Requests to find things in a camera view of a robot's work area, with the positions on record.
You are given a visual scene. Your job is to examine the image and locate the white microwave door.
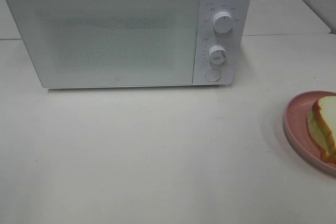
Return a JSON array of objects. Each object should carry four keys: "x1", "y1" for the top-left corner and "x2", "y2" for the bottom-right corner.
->
[{"x1": 7, "y1": 0, "x2": 199, "y2": 88}]

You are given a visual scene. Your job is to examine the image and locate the pink round plate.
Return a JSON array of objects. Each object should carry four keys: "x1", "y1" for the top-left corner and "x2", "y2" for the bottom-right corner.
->
[{"x1": 283, "y1": 91, "x2": 335, "y2": 176}]

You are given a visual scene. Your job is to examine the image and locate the white bread sandwich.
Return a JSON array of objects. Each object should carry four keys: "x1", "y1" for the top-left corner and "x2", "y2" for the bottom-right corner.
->
[{"x1": 307, "y1": 96, "x2": 335, "y2": 164}]

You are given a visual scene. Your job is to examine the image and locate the round white door button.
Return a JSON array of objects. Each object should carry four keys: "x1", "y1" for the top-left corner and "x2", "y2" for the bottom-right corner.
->
[{"x1": 205, "y1": 69, "x2": 221, "y2": 82}]

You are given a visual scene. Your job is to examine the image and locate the lower white microwave knob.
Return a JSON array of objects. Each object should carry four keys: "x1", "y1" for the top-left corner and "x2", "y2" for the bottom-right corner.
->
[{"x1": 208, "y1": 45, "x2": 227, "y2": 65}]

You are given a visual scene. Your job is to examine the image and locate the white microwave knob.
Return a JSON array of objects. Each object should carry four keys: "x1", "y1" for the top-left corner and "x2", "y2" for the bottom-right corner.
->
[
  {"x1": 212, "y1": 9, "x2": 234, "y2": 34},
  {"x1": 208, "y1": 45, "x2": 227, "y2": 65}
]

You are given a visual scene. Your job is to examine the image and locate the upper white microwave knob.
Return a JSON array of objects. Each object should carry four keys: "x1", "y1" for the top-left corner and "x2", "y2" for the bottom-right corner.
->
[{"x1": 212, "y1": 9, "x2": 234, "y2": 34}]

